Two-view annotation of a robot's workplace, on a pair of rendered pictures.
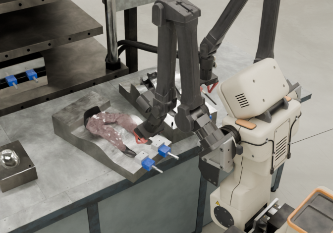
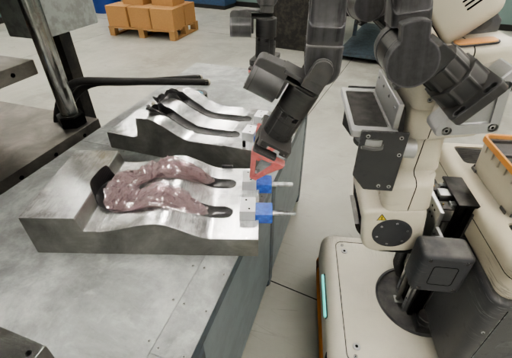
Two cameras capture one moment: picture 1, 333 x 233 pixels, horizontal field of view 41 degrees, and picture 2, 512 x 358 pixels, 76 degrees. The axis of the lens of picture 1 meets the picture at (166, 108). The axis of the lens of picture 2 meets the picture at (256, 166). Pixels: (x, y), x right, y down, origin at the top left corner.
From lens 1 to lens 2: 1.27 m
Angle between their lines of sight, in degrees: 29
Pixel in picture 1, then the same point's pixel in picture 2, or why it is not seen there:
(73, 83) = (18, 164)
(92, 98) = (85, 160)
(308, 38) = not seen: hidden behind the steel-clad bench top
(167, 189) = not seen: hidden behind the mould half
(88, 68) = (33, 137)
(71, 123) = (76, 211)
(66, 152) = (89, 273)
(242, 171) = (423, 148)
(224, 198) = (398, 203)
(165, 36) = not seen: outside the picture
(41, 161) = (43, 321)
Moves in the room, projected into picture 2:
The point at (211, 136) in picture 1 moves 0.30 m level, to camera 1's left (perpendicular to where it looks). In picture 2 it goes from (477, 67) to (344, 121)
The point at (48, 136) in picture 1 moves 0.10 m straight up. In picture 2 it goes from (26, 263) to (6, 231)
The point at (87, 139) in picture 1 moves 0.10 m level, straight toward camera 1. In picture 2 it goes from (129, 225) to (158, 250)
